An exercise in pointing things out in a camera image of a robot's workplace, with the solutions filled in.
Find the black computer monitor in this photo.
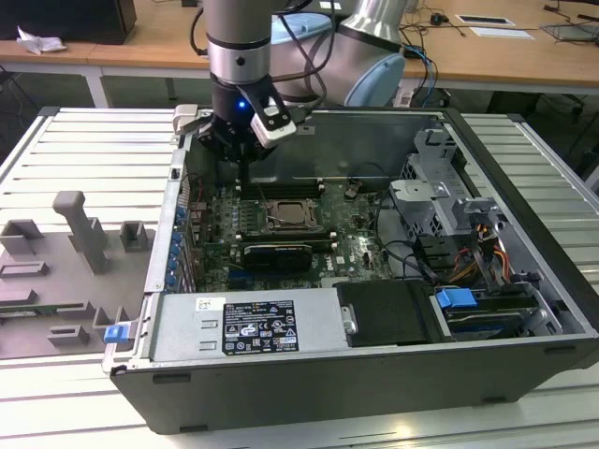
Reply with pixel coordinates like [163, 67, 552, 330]
[0, 0, 138, 46]

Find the black graphics card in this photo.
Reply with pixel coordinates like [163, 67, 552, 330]
[241, 241, 314, 275]

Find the orange yellow wire bundle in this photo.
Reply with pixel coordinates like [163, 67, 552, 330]
[448, 224, 511, 284]

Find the grey parts rack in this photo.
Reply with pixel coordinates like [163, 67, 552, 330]
[0, 189, 158, 360]

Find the hard disk in blue carrier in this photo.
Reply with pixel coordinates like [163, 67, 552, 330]
[432, 287, 548, 342]

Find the silver metal drive cage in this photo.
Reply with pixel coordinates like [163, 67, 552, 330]
[387, 126, 509, 239]

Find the silver topped CPU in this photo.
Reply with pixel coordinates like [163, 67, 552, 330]
[274, 202, 309, 224]

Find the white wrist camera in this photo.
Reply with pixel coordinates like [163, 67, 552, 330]
[250, 105, 299, 150]

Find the crumpled white paper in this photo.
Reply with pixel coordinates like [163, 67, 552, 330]
[16, 25, 66, 54]

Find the green motherboard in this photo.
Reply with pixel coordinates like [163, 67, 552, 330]
[186, 180, 416, 294]

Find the wooden desk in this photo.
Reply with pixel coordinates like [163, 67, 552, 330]
[0, 0, 599, 109]

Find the white paper sheet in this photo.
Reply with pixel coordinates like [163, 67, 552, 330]
[469, 26, 539, 42]

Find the metal CPU socket cover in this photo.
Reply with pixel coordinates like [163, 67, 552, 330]
[266, 199, 320, 229]

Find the black plastic shroud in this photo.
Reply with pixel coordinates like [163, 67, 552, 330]
[335, 280, 444, 348]

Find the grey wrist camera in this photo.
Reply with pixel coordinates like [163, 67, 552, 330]
[171, 103, 207, 137]

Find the CPU socket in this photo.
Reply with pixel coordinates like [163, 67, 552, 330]
[263, 197, 323, 232]

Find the silver power supply unit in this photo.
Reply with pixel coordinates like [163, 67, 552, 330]
[148, 288, 358, 364]

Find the dark grey PC case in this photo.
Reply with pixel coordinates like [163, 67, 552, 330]
[101, 106, 599, 434]

